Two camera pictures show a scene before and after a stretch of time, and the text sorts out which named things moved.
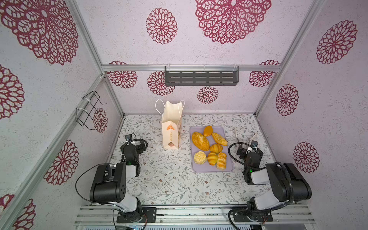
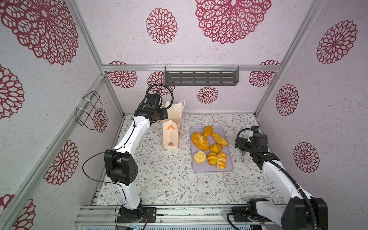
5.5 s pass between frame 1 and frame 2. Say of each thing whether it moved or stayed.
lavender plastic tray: stayed
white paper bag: stayed
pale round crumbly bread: stayed
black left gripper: moved
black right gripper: moved
